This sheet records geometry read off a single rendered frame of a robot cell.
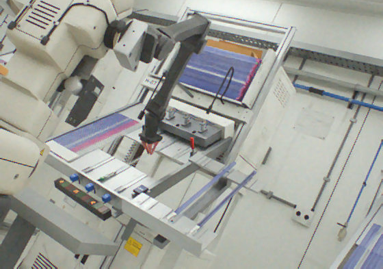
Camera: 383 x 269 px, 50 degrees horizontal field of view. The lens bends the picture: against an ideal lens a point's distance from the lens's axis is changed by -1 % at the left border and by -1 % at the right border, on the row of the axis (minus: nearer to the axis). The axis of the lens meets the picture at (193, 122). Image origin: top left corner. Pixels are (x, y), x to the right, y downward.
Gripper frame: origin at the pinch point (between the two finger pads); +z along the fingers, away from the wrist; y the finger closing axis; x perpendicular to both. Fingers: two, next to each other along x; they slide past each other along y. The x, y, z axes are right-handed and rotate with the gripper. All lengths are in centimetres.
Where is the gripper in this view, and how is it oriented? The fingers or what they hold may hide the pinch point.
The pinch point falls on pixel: (150, 152)
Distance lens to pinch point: 198.8
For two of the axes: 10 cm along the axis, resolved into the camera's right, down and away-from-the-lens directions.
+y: -7.7, -2.9, 5.7
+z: -0.6, 9.2, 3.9
